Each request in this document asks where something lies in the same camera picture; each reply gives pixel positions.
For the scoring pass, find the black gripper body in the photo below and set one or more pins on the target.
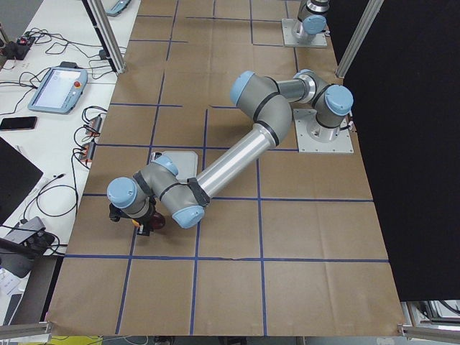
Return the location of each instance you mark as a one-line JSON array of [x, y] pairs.
[[144, 230]]

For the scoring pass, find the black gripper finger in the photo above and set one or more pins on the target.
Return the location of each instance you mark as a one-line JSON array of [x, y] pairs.
[[143, 230]]

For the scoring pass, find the red yellow mango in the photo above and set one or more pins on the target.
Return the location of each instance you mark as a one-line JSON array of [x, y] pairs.
[[154, 222]]

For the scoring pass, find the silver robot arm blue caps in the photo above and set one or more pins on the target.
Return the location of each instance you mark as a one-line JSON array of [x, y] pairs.
[[267, 103]]

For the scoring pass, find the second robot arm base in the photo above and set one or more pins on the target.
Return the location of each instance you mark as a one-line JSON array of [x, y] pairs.
[[312, 18]]

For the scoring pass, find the silver digital kitchen scale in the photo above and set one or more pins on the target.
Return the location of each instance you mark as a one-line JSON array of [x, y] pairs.
[[186, 162]]

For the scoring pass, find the orange black usb hub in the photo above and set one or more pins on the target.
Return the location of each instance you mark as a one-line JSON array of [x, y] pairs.
[[93, 127]]

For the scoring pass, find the grey power adapter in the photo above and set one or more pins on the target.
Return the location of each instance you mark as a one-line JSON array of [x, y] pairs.
[[24, 231]]

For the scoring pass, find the black laptop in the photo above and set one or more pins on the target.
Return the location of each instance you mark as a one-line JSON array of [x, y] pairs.
[[18, 177]]

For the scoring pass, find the brown paper table cover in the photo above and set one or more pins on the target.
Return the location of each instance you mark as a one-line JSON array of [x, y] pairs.
[[291, 247]]

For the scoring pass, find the black smartphone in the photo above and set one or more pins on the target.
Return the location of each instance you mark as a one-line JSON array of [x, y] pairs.
[[18, 123]]

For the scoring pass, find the blue teach pendant tablet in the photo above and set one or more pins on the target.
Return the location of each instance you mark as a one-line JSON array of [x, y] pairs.
[[59, 91]]

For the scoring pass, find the square robot mounting plate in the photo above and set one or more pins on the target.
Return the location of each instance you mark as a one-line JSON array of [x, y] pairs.
[[316, 139]]

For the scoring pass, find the black electronics box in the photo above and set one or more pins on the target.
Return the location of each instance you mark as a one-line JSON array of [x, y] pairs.
[[19, 49]]

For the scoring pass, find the black curtain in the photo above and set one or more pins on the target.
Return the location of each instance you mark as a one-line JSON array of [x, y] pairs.
[[405, 82]]

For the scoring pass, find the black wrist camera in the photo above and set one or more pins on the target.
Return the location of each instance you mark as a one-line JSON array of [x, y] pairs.
[[114, 213]]

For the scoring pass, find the aluminium frame post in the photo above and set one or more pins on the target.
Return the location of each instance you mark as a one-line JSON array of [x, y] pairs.
[[102, 27]]

